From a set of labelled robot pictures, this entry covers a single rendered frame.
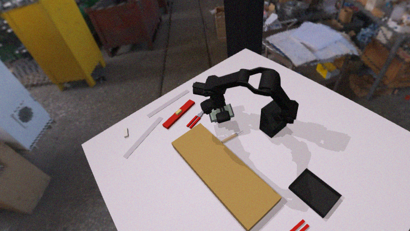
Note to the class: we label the red rectangular block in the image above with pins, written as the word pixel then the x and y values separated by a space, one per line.
pixel 179 113

